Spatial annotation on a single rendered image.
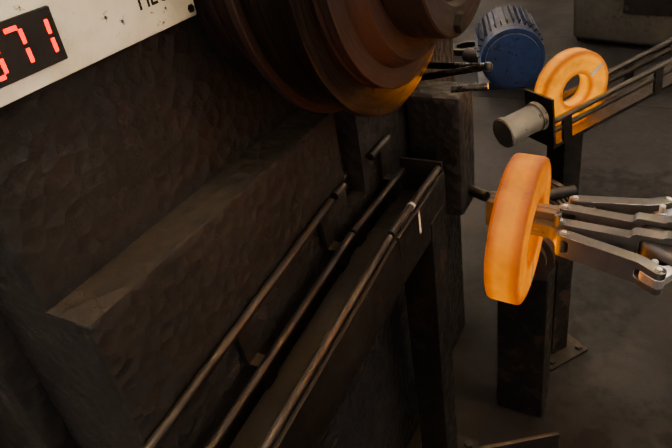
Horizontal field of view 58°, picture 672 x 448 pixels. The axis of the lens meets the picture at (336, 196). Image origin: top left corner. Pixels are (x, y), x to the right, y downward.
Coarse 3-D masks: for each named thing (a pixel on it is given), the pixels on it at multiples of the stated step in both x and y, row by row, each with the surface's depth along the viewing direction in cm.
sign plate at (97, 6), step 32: (0, 0) 45; (32, 0) 47; (64, 0) 50; (96, 0) 52; (128, 0) 55; (160, 0) 58; (192, 0) 62; (0, 32) 45; (32, 32) 47; (64, 32) 50; (96, 32) 53; (128, 32) 56; (0, 64) 45; (32, 64) 48; (64, 64) 50; (0, 96) 46
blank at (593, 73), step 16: (576, 48) 116; (560, 64) 113; (576, 64) 115; (592, 64) 116; (544, 80) 115; (560, 80) 115; (592, 80) 118; (560, 96) 117; (576, 96) 121; (592, 96) 120; (560, 112) 119
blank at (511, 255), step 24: (528, 168) 58; (504, 192) 57; (528, 192) 56; (504, 216) 56; (528, 216) 56; (504, 240) 56; (528, 240) 58; (504, 264) 56; (528, 264) 62; (504, 288) 58; (528, 288) 65
